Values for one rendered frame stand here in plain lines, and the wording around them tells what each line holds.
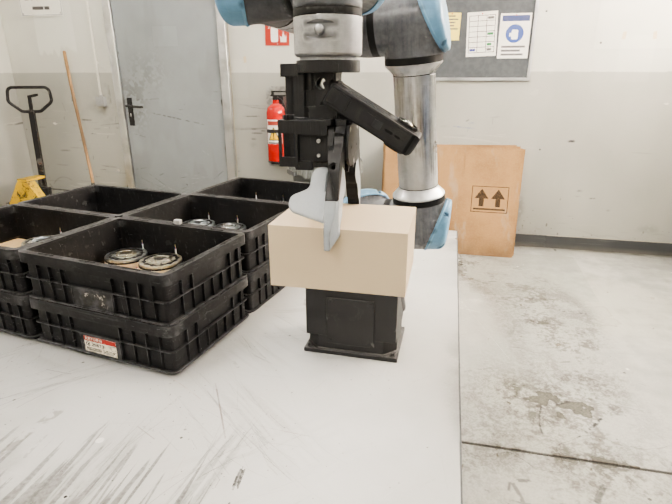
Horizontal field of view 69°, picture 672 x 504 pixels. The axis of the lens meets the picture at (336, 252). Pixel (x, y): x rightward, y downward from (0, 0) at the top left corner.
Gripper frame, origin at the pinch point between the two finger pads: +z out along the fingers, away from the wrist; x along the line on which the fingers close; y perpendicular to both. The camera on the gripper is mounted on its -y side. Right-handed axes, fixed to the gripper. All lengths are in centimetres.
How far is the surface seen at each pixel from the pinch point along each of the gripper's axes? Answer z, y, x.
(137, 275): 17, 45, -20
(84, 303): 26, 61, -23
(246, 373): 40, 26, -25
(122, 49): -42, 264, -341
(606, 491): 111, -70, -85
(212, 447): 39.8, 23.5, -3.0
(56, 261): 17, 66, -23
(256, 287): 33, 35, -53
